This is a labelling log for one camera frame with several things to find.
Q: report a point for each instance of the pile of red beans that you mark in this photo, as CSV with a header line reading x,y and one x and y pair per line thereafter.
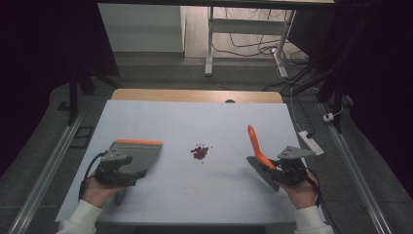
x,y
200,152

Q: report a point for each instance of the white board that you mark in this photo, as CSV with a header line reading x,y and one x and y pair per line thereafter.
x,y
195,195

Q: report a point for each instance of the black metal stand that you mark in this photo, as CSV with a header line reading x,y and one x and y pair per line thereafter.
x,y
73,97
336,81

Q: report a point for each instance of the aluminium rail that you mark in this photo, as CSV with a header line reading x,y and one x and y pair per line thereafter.
x,y
360,182
48,175

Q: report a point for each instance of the dark curtain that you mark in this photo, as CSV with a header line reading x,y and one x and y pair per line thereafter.
x,y
39,65
386,81

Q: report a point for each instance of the person's left hand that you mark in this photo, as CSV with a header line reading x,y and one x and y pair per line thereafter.
x,y
97,195

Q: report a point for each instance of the white cabinet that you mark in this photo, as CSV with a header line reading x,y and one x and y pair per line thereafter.
x,y
139,29

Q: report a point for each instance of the grey dustpan with orange edge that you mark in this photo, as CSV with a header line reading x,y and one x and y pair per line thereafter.
x,y
142,157

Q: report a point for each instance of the white desk frame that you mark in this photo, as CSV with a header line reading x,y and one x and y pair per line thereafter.
x,y
246,26

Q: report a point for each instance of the black floor plate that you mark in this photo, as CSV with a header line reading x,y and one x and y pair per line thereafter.
x,y
82,137

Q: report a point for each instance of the white power strip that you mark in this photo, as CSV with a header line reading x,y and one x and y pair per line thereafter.
x,y
311,142

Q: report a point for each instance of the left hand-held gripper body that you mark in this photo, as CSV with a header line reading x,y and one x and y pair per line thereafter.
x,y
112,169

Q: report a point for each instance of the wooden table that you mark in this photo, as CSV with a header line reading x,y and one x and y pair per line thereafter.
x,y
181,95

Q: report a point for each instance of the small white adapter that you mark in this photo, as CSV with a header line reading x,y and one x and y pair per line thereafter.
x,y
328,117

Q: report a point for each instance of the person's right hand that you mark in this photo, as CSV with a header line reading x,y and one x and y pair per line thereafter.
x,y
300,195

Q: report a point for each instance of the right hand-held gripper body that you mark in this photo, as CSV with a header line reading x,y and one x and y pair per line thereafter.
x,y
292,169

